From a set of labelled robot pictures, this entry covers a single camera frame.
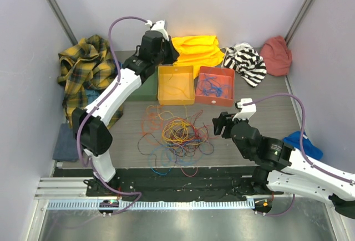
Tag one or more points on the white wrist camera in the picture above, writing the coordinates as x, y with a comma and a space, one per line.
158, 26
246, 109

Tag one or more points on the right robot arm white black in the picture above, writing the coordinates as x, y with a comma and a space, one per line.
283, 168

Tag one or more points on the right aluminium corner rail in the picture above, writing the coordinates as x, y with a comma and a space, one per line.
305, 7

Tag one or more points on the left aluminium corner rail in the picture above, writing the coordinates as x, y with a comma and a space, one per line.
62, 21

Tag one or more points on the yellow plaid flannel shirt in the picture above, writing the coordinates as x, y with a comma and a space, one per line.
86, 66

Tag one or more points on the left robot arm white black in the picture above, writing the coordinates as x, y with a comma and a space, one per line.
90, 125

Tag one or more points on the black white striped cloth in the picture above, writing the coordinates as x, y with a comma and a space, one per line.
246, 61

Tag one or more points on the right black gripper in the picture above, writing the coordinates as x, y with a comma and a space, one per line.
221, 121

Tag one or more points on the green plastic tray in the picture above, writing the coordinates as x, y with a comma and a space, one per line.
146, 92

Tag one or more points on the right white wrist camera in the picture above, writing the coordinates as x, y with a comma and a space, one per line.
246, 109

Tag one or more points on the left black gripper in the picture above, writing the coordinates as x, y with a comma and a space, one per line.
173, 54

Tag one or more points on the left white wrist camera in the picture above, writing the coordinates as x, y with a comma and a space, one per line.
158, 26

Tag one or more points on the slotted cable duct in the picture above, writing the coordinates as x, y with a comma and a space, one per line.
111, 204

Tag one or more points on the dark grey folded cloth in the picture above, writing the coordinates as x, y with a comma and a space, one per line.
65, 148

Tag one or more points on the red orange plastic tray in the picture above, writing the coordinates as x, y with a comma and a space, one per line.
215, 86

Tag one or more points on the aluminium corner rail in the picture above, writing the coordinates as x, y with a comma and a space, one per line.
305, 7
62, 21

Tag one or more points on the yellow plastic tray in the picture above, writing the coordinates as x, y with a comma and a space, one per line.
176, 85

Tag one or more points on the pink red cloth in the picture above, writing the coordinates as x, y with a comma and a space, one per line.
277, 56

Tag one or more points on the yellow cloth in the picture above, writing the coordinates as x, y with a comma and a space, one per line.
200, 49

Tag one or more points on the blue cloth at right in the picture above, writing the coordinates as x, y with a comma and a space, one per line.
293, 139

